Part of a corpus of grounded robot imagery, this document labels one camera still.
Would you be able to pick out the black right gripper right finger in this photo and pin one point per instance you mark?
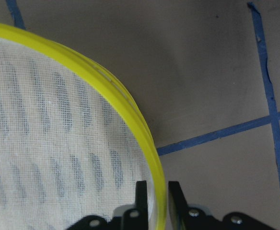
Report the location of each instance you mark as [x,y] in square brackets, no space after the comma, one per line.
[182,215]

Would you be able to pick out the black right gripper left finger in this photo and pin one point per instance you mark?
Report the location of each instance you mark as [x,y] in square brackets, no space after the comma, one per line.
[136,217]

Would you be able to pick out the yellow top steamer layer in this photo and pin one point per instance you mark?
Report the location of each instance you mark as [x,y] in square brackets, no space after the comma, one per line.
[120,95]

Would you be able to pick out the white steamer cloth liner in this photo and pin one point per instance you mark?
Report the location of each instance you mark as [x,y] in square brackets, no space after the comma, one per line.
[46,131]

